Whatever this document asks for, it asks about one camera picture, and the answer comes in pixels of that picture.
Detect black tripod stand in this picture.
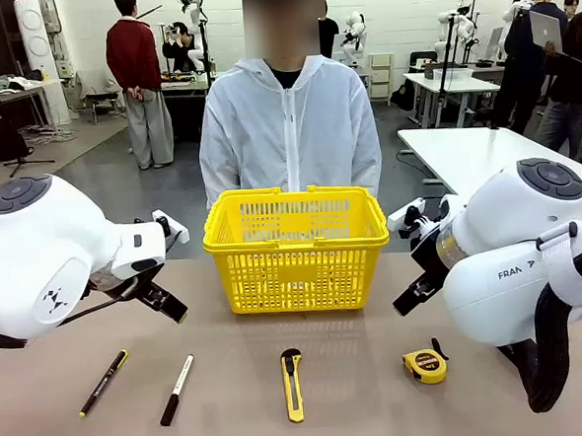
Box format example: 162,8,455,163
0,69,57,180

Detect yellow black tape measure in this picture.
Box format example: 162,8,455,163
400,336,452,387

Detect small white background robot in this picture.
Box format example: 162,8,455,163
337,9,370,69

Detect silver laptop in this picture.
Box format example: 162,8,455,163
529,8,566,57

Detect black braided cable sleeve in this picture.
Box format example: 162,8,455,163
492,239,582,416

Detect yellow black utility knife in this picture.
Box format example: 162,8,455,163
279,348,308,424

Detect white tower air conditioner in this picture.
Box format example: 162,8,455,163
12,0,73,128

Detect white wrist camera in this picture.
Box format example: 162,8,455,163
385,197,429,233
150,207,190,247

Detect yellow plastic shopping basket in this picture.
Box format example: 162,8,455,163
198,180,396,319

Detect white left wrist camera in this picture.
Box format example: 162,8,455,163
150,207,190,247

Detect black pen yellow ends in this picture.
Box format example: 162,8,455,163
75,348,133,418

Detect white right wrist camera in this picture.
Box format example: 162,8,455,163
385,197,429,233

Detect black metal chair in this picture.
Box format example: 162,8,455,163
84,88,127,126

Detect table with clothes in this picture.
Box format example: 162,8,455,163
0,71,69,158

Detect white marker black cap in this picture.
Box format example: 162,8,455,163
155,353,199,428

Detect large white table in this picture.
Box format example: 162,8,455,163
397,118,582,205

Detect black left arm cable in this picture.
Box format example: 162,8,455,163
0,278,149,351

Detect person in brown jacket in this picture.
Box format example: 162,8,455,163
525,5,582,165

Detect person in black shirt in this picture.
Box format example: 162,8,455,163
316,0,342,60

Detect white drawer cabinet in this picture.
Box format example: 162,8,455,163
367,51,397,108

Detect person in red sweater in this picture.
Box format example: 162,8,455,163
102,0,177,173

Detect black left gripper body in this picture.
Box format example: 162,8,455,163
86,257,172,311

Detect white background table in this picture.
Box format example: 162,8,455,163
401,65,505,132

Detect person in white hoodie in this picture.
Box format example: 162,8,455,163
188,0,386,212

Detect seated person in black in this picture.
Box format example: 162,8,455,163
160,19,200,78

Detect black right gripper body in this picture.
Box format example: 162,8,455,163
399,201,456,296

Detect person in dark jacket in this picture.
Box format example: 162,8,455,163
484,0,576,137

